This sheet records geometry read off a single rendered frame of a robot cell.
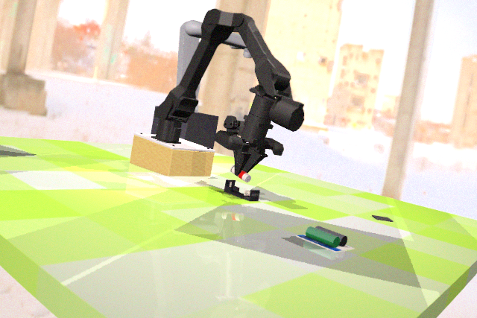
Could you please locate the white cylindrical battery with red and black bands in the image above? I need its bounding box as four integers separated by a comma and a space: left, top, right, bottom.
230, 165, 251, 182

